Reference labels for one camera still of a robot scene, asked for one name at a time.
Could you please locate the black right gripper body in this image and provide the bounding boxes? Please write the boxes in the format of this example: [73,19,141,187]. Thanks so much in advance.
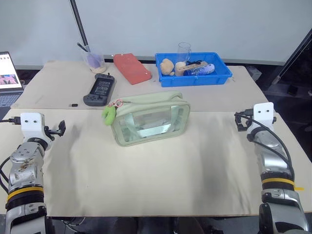
[240,110,254,133]

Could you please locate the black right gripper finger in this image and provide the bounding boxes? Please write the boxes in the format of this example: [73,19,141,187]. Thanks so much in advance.
[234,111,242,133]

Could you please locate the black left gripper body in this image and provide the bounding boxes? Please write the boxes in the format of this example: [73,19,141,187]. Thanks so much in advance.
[44,125,60,141]

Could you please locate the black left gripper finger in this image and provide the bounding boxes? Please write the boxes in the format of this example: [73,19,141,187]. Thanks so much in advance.
[58,119,67,137]

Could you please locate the green transparent pouch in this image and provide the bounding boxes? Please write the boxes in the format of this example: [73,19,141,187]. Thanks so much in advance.
[111,91,191,148]

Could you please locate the beige table mat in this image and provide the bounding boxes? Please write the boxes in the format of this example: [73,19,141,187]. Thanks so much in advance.
[10,60,276,113]

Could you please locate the grey box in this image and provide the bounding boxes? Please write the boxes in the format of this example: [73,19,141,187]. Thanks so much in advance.
[248,65,262,81]

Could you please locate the green plush zipper charm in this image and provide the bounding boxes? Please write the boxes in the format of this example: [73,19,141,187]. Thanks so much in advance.
[101,105,117,127]

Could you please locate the dark grey handheld game console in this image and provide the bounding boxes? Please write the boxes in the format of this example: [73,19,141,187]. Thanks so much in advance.
[83,73,116,107]

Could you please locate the blue plastic bin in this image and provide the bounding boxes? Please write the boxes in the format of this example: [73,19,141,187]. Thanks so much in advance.
[155,51,233,88]

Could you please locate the blue purple plastic bottle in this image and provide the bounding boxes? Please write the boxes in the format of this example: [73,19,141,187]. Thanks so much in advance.
[184,63,216,77]

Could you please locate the wooden strip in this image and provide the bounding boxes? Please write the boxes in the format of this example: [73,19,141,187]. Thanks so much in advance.
[175,62,208,74]

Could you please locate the open laptop computer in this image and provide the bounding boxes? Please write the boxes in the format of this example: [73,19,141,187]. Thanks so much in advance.
[0,51,25,120]

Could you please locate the clear beaker with purple cloth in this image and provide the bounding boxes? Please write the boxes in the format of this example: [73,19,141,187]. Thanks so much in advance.
[81,50,107,71]

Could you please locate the beige plush toy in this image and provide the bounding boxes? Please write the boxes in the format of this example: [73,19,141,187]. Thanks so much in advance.
[175,61,187,77]

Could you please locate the clear drinking glass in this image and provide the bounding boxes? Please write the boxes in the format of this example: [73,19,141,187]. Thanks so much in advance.
[177,42,192,67]

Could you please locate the beige round objects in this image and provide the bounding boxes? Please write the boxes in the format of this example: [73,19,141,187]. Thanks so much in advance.
[159,58,176,77]

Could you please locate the red rectangular sponge block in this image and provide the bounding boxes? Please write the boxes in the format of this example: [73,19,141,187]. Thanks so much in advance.
[113,53,153,85]

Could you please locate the large beige table cloth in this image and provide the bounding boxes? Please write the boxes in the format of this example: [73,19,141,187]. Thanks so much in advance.
[0,108,312,218]

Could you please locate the black ribbed pole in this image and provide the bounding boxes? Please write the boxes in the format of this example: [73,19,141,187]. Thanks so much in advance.
[69,0,89,53]

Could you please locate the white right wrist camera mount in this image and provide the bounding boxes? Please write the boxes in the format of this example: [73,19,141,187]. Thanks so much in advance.
[246,102,277,135]

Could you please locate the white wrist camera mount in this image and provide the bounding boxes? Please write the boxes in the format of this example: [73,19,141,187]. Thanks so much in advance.
[246,102,277,135]
[19,112,54,150]

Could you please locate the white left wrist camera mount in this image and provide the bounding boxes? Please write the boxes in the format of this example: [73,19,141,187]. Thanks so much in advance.
[19,112,54,150]

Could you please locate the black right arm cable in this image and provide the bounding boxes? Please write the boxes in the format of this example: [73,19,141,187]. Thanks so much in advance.
[240,114,296,181]

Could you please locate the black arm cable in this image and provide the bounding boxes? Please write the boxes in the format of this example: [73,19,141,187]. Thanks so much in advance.
[0,117,21,195]
[240,114,296,181]

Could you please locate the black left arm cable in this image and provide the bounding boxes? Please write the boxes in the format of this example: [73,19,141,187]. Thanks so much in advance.
[0,117,21,195]

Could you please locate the black metal frame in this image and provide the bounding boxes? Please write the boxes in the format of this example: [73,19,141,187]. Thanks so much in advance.
[264,31,312,97]

